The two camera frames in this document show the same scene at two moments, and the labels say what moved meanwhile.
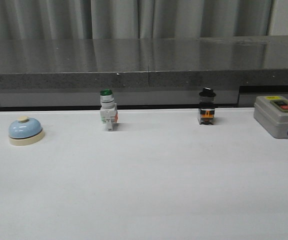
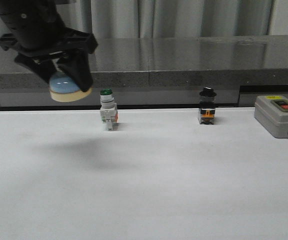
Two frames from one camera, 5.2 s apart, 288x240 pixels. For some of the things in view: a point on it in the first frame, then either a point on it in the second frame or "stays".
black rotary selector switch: [207, 106] stays
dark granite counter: [141, 72] stays
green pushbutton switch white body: [108, 111] stays
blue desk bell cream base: [26, 131] → [63, 89]
